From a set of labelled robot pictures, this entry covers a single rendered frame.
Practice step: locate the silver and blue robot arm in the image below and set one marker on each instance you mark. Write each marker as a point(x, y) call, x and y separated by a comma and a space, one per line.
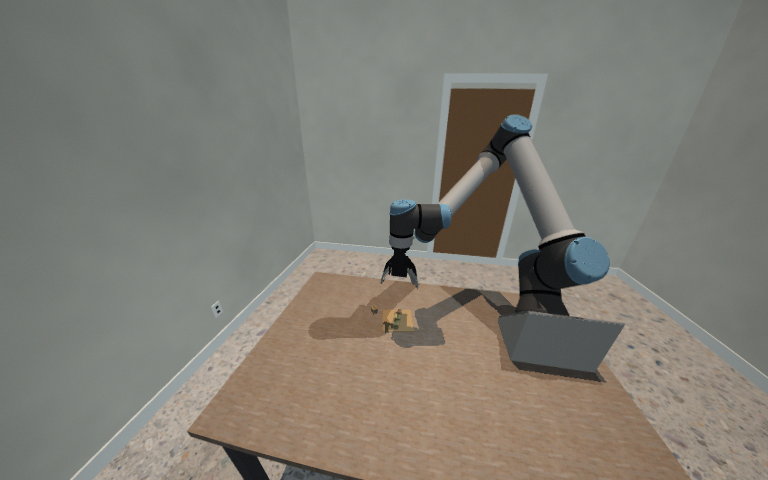
point(566, 257)

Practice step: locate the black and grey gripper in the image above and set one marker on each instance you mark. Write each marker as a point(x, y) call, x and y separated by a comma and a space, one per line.
point(397, 267)

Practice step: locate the tan mat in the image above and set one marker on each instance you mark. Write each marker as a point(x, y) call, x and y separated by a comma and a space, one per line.
point(405, 324)

